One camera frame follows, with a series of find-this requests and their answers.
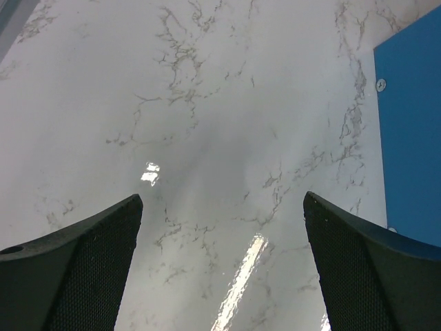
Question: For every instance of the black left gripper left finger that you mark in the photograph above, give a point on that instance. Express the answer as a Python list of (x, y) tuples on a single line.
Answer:
[(74, 278)]

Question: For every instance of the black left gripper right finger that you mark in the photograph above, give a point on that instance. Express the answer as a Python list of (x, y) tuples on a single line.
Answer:
[(371, 278)]

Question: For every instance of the blue pink yellow bookshelf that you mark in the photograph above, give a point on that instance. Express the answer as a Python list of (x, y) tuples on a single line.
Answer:
[(408, 73)]

